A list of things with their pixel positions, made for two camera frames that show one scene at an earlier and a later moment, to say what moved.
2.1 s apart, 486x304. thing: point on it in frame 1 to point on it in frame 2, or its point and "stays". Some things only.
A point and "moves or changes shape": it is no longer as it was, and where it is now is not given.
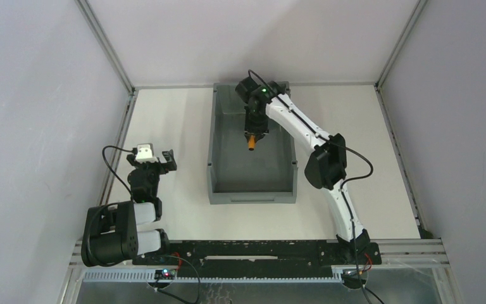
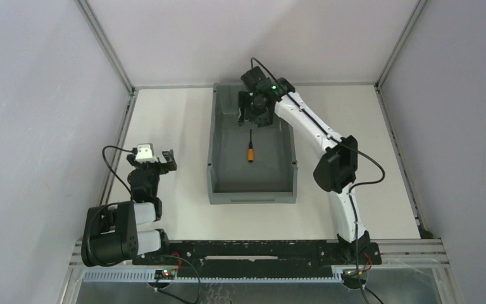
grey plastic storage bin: (237, 175) stays
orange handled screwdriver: (251, 144) moves or changes shape
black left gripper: (159, 166) stays
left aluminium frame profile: (111, 55) stays
